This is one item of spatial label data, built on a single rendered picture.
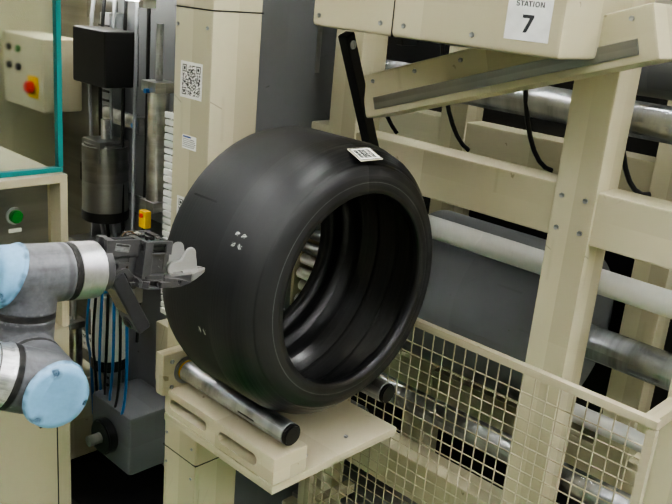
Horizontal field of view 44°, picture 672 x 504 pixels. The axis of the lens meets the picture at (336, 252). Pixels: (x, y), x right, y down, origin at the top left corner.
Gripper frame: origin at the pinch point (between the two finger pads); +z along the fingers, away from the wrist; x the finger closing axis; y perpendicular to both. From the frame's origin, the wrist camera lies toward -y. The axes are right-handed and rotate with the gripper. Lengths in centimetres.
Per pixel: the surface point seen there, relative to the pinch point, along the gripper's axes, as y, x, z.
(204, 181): 14.3, 10.2, 7.0
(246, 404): -28.7, 0.7, 17.5
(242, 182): 16.1, 1.3, 8.4
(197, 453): -54, 25, 28
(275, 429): -29.7, -8.8, 17.0
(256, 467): -38.5, -6.8, 15.7
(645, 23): 55, -45, 54
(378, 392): -27, -10, 45
